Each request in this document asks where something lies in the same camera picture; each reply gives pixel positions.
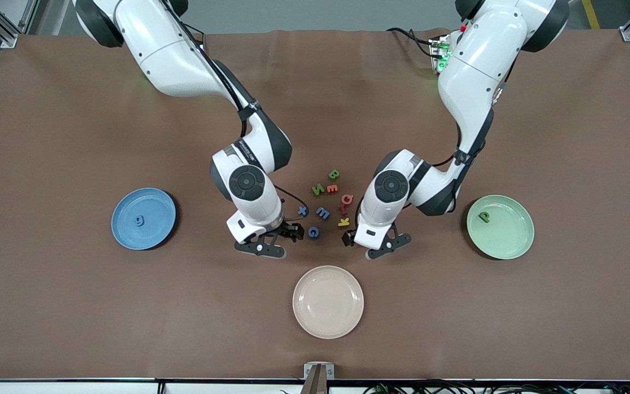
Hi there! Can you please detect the beige plate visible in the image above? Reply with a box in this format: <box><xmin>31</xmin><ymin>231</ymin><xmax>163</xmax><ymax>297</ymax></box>
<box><xmin>292</xmin><ymin>265</ymin><xmax>365</xmax><ymax>340</ymax></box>

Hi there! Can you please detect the blue plate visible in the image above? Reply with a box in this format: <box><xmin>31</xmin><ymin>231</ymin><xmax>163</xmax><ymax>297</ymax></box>
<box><xmin>110</xmin><ymin>188</ymin><xmax>177</xmax><ymax>251</ymax></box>

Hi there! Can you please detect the light green plate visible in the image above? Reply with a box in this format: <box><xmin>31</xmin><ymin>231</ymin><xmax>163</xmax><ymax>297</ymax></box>
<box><xmin>466</xmin><ymin>195</ymin><xmax>535</xmax><ymax>260</ymax></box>

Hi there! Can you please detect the brown paper table cover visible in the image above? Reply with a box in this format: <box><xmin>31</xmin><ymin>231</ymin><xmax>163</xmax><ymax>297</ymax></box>
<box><xmin>0</xmin><ymin>28</ymin><xmax>630</xmax><ymax>381</ymax></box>

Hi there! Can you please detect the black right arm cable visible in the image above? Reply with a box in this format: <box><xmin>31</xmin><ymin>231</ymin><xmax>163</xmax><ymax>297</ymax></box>
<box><xmin>159</xmin><ymin>0</ymin><xmax>309</xmax><ymax>219</ymax></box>

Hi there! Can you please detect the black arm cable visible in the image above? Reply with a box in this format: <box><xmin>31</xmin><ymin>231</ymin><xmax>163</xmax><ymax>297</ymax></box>
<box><xmin>430</xmin><ymin>49</ymin><xmax>518</xmax><ymax>167</ymax></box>
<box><xmin>159</xmin><ymin>0</ymin><xmax>309</xmax><ymax>219</ymax></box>

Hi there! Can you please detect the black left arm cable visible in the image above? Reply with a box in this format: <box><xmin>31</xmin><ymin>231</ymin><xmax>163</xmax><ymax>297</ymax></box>
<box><xmin>430</xmin><ymin>49</ymin><xmax>518</xmax><ymax>167</ymax></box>

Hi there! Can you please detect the silver camera stand bracket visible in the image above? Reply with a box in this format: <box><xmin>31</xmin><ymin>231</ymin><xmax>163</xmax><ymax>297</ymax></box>
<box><xmin>304</xmin><ymin>362</ymin><xmax>335</xmax><ymax>380</ymax></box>

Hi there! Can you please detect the grey camera stand post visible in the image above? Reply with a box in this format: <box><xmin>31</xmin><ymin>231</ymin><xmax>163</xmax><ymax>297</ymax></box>
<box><xmin>300</xmin><ymin>366</ymin><xmax>329</xmax><ymax>394</ymax></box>

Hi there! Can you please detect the black left base cable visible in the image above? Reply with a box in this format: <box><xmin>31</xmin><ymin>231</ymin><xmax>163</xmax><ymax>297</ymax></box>
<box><xmin>386</xmin><ymin>26</ymin><xmax>437</xmax><ymax>60</ymax></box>

